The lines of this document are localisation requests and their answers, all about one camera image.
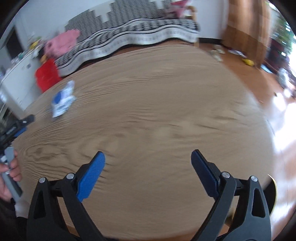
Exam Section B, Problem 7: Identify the red plastic bag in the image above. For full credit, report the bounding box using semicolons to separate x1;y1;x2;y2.
35;59;62;93

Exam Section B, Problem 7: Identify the black white checkered sofa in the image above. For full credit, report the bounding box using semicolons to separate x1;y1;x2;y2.
55;1;200;77

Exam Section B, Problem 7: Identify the clear plastic bag on floor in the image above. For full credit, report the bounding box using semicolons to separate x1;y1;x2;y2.
277;68;290;89

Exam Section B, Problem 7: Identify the black gold-rimmed trash bin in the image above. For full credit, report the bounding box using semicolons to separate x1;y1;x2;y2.
263;174;278;215

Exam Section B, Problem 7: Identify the beige slipper far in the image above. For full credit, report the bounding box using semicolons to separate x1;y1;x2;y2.
214;45;225;54

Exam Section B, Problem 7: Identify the person's left hand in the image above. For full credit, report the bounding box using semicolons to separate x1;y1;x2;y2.
1;147;23;202

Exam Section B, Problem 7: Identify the potted green plant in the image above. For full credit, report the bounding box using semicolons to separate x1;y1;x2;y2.
264;14;295;74

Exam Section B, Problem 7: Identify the brown checkered curtain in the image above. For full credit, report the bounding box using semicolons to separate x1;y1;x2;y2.
222;0;271;68

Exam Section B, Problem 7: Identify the yellow toy on floor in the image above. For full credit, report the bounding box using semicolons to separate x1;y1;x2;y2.
242;58;254;67

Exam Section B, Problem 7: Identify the white cabinet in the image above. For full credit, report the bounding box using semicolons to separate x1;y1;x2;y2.
1;51;42;118

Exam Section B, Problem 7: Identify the beige slipper near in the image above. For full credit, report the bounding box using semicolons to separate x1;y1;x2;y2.
210;50;223;62

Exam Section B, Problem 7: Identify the pink patterned cushion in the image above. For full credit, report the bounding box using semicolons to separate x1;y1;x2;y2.
166;0;191;18

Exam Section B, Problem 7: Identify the beige slipper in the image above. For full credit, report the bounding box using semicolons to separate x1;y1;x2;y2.
214;45;225;54
210;50;223;62

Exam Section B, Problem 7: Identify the blue white package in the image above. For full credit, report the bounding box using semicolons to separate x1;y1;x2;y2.
51;80;76;118

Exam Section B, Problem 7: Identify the pink plush toy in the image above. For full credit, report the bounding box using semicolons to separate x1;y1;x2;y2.
44;29;80;59

